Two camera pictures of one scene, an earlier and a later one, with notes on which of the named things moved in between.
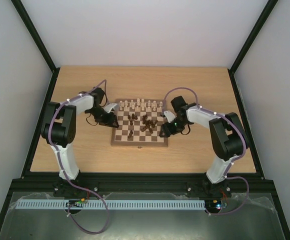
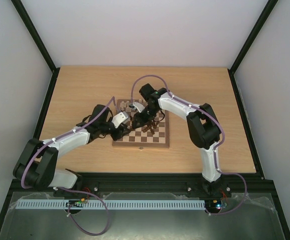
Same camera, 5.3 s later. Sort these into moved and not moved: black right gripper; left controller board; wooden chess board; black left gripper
Moved: black right gripper; black left gripper
Not moved: left controller board; wooden chess board
